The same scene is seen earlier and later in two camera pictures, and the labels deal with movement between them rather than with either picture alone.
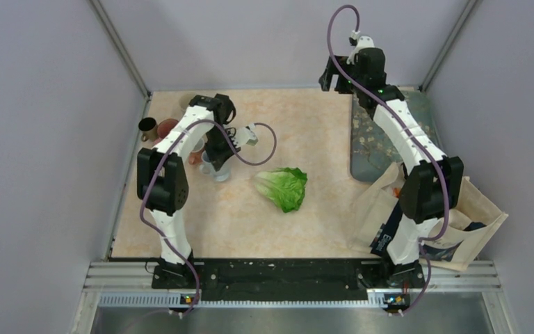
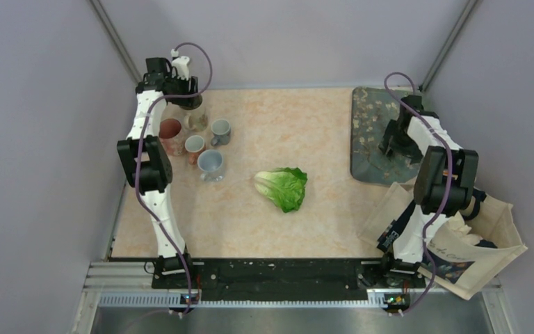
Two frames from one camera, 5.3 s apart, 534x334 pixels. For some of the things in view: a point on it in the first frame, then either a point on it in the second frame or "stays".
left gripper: (217, 157) to (192, 85)
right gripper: (325, 79) to (411, 152)
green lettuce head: (285, 186) stays
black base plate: (287, 279) stays
